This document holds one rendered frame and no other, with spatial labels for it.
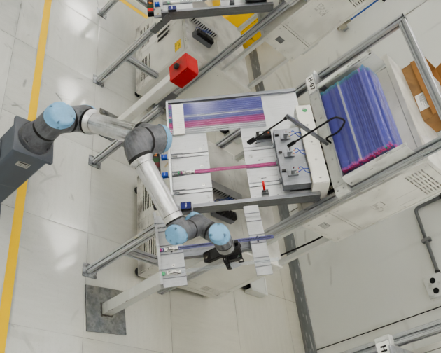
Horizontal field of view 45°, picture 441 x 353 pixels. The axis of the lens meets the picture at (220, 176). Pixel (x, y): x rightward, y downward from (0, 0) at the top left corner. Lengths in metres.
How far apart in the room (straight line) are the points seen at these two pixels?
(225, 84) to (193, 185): 1.51
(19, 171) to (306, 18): 2.10
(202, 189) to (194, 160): 0.18
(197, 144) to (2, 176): 0.94
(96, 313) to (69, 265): 0.29
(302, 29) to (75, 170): 1.74
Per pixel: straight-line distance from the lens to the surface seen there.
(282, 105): 2.91
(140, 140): 2.02
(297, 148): 2.59
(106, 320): 2.97
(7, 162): 2.47
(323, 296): 4.25
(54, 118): 2.27
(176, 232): 1.92
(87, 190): 3.26
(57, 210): 3.07
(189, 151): 2.71
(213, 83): 3.94
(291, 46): 3.80
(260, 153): 2.69
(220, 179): 3.11
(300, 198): 2.56
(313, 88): 2.90
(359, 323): 4.05
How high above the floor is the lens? 2.29
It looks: 32 degrees down
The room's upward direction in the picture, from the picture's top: 57 degrees clockwise
